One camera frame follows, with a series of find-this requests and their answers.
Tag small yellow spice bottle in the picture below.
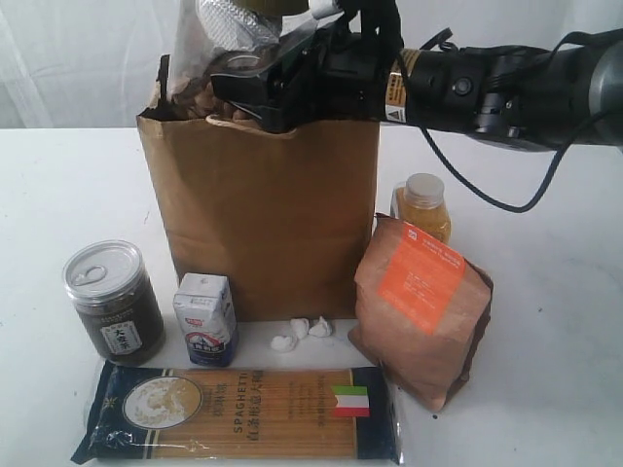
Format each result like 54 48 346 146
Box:
390 173 452 243

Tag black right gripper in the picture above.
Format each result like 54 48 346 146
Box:
210 21 404 132

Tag spaghetti package dark blue ends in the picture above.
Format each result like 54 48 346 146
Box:
72 363 400 465

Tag small blue white milk carton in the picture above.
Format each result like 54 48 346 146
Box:
173 273 238 368

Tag dark tea can silver lid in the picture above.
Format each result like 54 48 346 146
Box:
62 240 165 366

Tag brown pouch orange label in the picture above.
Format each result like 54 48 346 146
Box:
348 214 494 412

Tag brown paper shopping bag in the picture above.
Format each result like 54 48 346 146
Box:
136 55 380 322

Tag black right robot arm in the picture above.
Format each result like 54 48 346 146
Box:
209 23 622 152

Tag large clear jar gold lid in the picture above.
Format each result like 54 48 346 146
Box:
166 0 317 120

